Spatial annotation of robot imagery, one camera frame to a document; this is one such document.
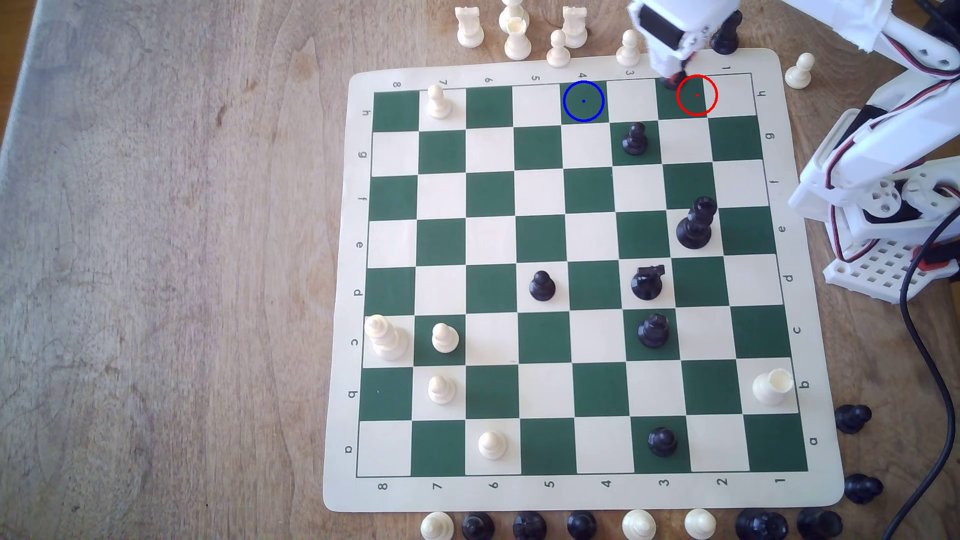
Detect white chess piece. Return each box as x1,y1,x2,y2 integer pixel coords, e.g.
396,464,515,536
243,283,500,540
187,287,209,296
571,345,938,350
684,507,717,540
420,511,456,540
621,509,657,540

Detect green white chess board mat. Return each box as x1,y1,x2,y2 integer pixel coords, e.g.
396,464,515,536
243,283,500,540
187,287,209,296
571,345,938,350
322,47,846,514

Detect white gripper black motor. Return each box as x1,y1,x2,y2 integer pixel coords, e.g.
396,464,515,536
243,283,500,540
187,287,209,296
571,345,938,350
628,0,740,81

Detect white perforated base plate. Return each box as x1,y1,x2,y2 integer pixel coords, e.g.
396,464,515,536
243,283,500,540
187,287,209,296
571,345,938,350
822,238,960,305

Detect red clamp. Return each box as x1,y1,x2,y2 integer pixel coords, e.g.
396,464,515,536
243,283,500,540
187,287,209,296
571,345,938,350
913,243,960,273

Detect black chess queen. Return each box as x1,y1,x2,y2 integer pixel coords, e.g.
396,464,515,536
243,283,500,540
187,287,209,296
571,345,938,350
675,195,719,251

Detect black chess bishop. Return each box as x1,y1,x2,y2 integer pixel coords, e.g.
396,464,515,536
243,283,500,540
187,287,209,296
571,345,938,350
711,13,744,56

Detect thick black cable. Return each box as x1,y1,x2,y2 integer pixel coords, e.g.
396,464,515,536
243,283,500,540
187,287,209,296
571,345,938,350
881,213,960,540

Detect black chess knight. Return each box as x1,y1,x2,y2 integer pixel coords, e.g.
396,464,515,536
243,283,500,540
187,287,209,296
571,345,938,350
630,264,667,302

